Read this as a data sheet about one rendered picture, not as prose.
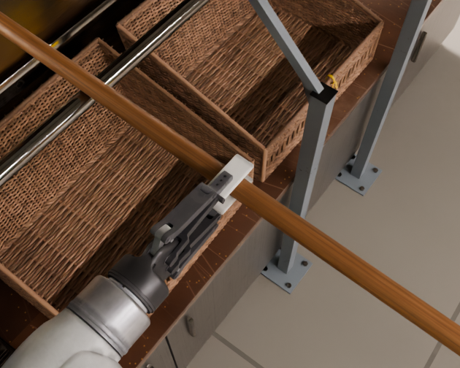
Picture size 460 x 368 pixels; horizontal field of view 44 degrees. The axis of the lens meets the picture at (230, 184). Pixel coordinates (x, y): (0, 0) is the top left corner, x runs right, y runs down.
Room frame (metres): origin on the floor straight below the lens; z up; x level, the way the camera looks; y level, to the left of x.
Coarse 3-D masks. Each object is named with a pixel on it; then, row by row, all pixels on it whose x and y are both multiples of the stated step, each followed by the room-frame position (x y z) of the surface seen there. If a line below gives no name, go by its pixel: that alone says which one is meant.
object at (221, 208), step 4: (248, 176) 0.41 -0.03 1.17; (248, 180) 0.41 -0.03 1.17; (252, 180) 0.41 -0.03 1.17; (228, 196) 0.38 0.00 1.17; (228, 200) 0.37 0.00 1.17; (232, 200) 0.37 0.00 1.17; (216, 204) 0.37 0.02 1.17; (220, 204) 0.37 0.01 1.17; (224, 204) 0.37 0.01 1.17; (228, 204) 0.37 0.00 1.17; (212, 208) 0.36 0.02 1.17; (216, 208) 0.36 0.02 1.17; (220, 208) 0.36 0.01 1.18; (224, 208) 0.36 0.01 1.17; (228, 208) 0.36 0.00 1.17; (220, 212) 0.36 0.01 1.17
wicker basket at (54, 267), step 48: (96, 48) 0.98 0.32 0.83; (48, 96) 0.84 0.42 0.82; (144, 96) 0.91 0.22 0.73; (0, 144) 0.71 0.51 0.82; (96, 144) 0.84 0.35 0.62; (144, 144) 0.86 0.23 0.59; (0, 192) 0.64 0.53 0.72; (96, 192) 0.71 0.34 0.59; (144, 192) 0.71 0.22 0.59; (0, 240) 0.57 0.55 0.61; (48, 240) 0.58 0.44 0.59; (96, 240) 0.58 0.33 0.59; (144, 240) 0.58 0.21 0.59; (48, 288) 0.46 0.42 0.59
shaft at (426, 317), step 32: (0, 32) 0.67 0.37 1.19; (64, 64) 0.59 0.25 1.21; (96, 96) 0.54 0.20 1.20; (160, 128) 0.47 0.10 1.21; (192, 160) 0.42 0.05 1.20; (256, 192) 0.37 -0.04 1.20; (288, 224) 0.32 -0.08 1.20; (320, 256) 0.28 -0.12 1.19; (352, 256) 0.28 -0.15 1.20; (384, 288) 0.24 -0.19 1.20; (416, 320) 0.20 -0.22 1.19; (448, 320) 0.20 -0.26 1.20
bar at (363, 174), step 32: (192, 0) 0.77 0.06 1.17; (256, 0) 0.84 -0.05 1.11; (416, 0) 1.11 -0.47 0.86; (160, 32) 0.69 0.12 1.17; (416, 32) 1.10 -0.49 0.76; (128, 64) 0.62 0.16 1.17; (320, 96) 0.73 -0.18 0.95; (384, 96) 1.11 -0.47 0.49; (64, 128) 0.51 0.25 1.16; (320, 128) 0.72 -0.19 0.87; (0, 160) 0.44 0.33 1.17; (352, 160) 1.18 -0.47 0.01; (288, 256) 0.72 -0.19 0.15; (288, 288) 0.66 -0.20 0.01
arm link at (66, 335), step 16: (64, 320) 0.19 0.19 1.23; (80, 320) 0.19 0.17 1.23; (32, 336) 0.17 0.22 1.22; (48, 336) 0.17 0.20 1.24; (64, 336) 0.17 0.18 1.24; (80, 336) 0.17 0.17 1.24; (96, 336) 0.17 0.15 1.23; (16, 352) 0.16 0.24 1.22; (32, 352) 0.15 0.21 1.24; (48, 352) 0.15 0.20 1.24; (64, 352) 0.15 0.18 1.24; (80, 352) 0.15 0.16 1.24; (96, 352) 0.16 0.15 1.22; (112, 352) 0.16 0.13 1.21
